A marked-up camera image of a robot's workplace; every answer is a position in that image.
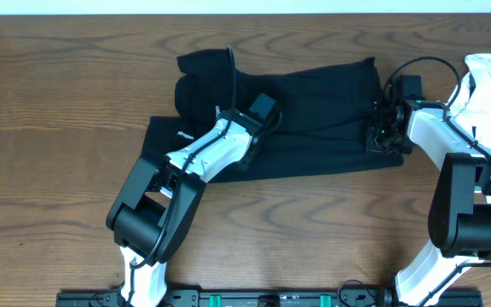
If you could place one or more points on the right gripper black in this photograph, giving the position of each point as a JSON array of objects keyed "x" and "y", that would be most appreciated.
[{"x": 372, "y": 145}]

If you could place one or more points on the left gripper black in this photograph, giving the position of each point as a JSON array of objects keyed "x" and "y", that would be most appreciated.
[{"x": 246, "y": 162}]

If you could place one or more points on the black polo shirt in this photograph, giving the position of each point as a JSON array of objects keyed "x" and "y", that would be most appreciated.
[{"x": 325, "y": 112}]

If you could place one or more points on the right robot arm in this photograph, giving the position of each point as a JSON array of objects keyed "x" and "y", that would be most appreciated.
[{"x": 459, "y": 220}]

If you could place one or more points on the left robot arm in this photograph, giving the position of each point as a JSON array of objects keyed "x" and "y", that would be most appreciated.
[{"x": 154, "y": 209}]

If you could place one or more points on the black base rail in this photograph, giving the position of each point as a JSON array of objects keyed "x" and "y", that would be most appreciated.
[{"x": 348, "y": 294}]

